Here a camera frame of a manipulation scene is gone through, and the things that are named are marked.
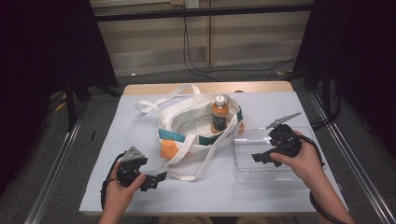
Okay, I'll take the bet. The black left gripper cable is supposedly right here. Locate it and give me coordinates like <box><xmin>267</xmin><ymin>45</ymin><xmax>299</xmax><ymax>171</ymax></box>
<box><xmin>99</xmin><ymin>151</ymin><xmax>126</xmax><ymax>211</ymax></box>

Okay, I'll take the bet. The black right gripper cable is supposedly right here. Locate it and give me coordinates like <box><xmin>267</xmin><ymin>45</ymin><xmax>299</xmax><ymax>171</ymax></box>
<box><xmin>297</xmin><ymin>133</ymin><xmax>347</xmax><ymax>224</ymax></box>

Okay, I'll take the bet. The person's right hand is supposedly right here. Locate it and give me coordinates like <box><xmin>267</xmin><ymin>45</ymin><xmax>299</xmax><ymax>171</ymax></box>
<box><xmin>270</xmin><ymin>130</ymin><xmax>327</xmax><ymax>189</ymax></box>

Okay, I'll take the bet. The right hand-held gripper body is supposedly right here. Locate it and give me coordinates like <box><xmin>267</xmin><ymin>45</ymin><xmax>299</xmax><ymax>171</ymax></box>
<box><xmin>265</xmin><ymin>112</ymin><xmax>303</xmax><ymax>158</ymax></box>

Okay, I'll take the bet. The white canvas tote bag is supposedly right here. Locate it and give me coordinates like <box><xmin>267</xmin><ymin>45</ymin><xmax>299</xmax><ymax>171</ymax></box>
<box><xmin>134</xmin><ymin>83</ymin><xmax>246</xmax><ymax>182</ymax></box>

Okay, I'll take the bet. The black hanging wall cable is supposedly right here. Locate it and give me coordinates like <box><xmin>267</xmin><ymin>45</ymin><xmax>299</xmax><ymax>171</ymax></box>
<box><xmin>182</xmin><ymin>16</ymin><xmax>297</xmax><ymax>82</ymax></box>

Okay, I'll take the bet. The black horizontal bar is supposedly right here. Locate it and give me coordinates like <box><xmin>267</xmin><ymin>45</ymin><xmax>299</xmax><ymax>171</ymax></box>
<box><xmin>93</xmin><ymin>3</ymin><xmax>314</xmax><ymax>22</ymax></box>

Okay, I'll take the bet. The clear plastic tray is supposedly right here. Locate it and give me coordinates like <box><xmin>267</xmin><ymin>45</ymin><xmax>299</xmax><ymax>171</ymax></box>
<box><xmin>233</xmin><ymin>125</ymin><xmax>328</xmax><ymax>184</ymax></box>

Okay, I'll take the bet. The person's left hand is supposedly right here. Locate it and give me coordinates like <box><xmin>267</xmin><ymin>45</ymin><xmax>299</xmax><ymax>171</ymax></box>
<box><xmin>104</xmin><ymin>161</ymin><xmax>148</xmax><ymax>216</ymax></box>

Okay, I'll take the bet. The black metal stand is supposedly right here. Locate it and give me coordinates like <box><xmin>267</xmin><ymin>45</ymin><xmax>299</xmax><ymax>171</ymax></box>
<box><xmin>64</xmin><ymin>76</ymin><xmax>78</xmax><ymax>133</ymax></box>
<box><xmin>320</xmin><ymin>63</ymin><xmax>342</xmax><ymax>124</ymax></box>

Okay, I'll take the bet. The orange drink bottle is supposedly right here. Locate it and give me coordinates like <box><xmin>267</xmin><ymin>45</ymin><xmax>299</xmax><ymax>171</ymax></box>
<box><xmin>210</xmin><ymin>94</ymin><xmax>231</xmax><ymax>134</ymax></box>

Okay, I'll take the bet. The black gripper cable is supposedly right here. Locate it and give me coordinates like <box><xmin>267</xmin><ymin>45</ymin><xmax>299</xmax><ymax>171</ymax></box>
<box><xmin>297</xmin><ymin>133</ymin><xmax>347</xmax><ymax>224</ymax></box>
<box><xmin>99</xmin><ymin>151</ymin><xmax>126</xmax><ymax>211</ymax></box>

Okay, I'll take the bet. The metal floor rail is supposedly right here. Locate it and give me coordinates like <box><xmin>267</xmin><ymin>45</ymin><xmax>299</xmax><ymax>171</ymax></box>
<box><xmin>23</xmin><ymin>116</ymin><xmax>83</xmax><ymax>224</ymax></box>
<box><xmin>307</xmin><ymin>90</ymin><xmax>396</xmax><ymax>224</ymax></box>

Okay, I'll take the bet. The black curtain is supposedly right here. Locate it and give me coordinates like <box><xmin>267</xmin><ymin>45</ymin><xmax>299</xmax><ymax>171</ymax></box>
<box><xmin>292</xmin><ymin>0</ymin><xmax>396</xmax><ymax>158</ymax></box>
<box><xmin>0</xmin><ymin>0</ymin><xmax>120</xmax><ymax>197</ymax></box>

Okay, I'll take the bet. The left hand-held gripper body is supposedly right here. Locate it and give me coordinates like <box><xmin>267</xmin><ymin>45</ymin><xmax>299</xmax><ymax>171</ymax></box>
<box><xmin>116</xmin><ymin>146</ymin><xmax>149</xmax><ymax>189</ymax></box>

